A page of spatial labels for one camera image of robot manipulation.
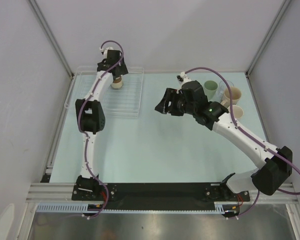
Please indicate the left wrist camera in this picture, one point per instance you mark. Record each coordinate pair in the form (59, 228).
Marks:
(104, 51)

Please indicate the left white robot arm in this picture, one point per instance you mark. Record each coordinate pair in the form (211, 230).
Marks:
(90, 115)

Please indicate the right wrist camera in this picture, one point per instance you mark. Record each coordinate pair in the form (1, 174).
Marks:
(182, 79)

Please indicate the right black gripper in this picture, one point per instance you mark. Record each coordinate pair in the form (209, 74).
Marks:
(171, 95)

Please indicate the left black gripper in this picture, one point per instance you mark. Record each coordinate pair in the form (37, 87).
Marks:
(122, 69)

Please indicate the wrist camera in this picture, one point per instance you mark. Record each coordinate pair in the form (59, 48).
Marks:
(104, 51)
(182, 79)

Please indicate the light green cup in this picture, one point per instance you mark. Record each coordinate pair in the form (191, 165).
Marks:
(210, 87)

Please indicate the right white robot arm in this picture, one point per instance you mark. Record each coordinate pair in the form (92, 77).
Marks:
(270, 173)

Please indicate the beige patterned mug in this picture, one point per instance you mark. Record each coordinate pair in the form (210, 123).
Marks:
(234, 94)

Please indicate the white wire dish rack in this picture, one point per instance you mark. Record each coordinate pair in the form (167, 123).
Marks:
(123, 103)

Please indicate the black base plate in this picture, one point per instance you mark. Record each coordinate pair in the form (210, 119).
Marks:
(191, 196)

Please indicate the brown beige cup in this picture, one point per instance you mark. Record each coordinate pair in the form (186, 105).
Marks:
(117, 83)

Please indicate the white ceramic mug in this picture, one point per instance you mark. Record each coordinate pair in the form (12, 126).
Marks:
(236, 112)

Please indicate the clear glass cup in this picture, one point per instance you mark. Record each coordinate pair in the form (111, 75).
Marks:
(221, 89)

